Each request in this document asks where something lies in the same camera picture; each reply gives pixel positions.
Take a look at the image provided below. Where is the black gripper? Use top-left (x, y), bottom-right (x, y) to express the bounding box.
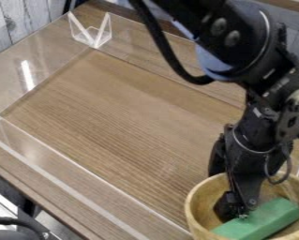
top-left (209, 125), bottom-right (293, 221)

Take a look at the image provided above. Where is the green rectangular block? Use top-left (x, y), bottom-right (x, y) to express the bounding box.
top-left (211, 198), bottom-right (299, 240)

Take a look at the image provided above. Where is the wooden oval bowl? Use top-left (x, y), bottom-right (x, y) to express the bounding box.
top-left (184, 171), bottom-right (299, 240)

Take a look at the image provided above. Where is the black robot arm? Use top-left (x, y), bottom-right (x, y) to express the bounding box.
top-left (130, 0), bottom-right (299, 220)

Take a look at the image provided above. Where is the black metal bracket with screw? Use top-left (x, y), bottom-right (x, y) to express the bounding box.
top-left (15, 209), bottom-right (62, 240)

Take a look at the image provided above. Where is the black cable lower left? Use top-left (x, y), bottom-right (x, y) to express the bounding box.
top-left (0, 216), bottom-right (50, 237)

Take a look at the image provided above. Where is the clear acrylic corner bracket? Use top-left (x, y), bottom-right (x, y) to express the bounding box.
top-left (68, 11), bottom-right (112, 49)

